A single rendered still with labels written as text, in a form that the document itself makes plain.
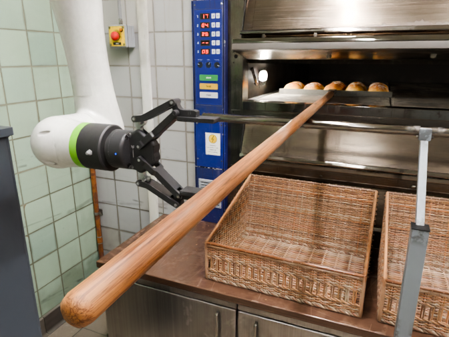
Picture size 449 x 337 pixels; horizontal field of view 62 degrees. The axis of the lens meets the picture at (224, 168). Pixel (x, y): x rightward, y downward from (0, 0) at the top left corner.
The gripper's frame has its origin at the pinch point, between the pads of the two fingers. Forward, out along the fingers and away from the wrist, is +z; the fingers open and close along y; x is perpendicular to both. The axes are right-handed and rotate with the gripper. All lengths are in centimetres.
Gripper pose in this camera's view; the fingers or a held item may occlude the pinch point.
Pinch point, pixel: (211, 158)
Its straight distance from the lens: 65.9
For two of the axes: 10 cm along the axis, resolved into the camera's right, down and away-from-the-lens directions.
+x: -3.7, 2.7, -8.9
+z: 9.3, 1.1, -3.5
